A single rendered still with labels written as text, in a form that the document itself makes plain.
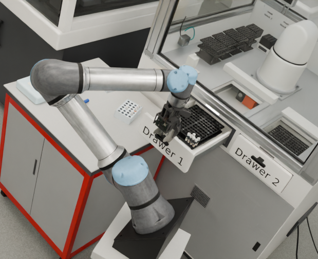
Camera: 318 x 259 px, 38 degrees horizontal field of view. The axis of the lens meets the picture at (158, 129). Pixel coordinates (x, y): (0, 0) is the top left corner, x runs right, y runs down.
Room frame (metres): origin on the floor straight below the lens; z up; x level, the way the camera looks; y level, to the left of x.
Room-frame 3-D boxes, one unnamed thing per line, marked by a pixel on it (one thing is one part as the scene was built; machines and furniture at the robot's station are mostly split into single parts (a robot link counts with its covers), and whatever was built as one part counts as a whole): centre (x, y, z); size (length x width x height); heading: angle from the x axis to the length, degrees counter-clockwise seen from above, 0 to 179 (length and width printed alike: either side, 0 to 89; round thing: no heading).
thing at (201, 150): (1.69, -0.15, 0.86); 0.40 x 0.26 x 0.06; 151
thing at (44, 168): (1.71, 0.31, 0.38); 0.62 x 0.58 x 0.76; 61
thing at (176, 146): (1.51, -0.05, 0.87); 0.29 x 0.02 x 0.11; 61
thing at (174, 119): (1.47, -0.02, 1.04); 0.09 x 0.08 x 0.12; 151
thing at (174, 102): (1.47, -0.03, 1.13); 0.08 x 0.08 x 0.05
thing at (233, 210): (2.16, -0.47, 0.40); 1.03 x 0.95 x 0.80; 61
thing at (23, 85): (1.63, 0.59, 0.78); 0.15 x 0.10 x 0.04; 63
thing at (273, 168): (1.61, -0.46, 0.87); 0.29 x 0.02 x 0.11; 61
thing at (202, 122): (1.68, -0.14, 0.87); 0.22 x 0.18 x 0.06; 151
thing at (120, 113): (1.74, 0.16, 0.78); 0.12 x 0.08 x 0.04; 168
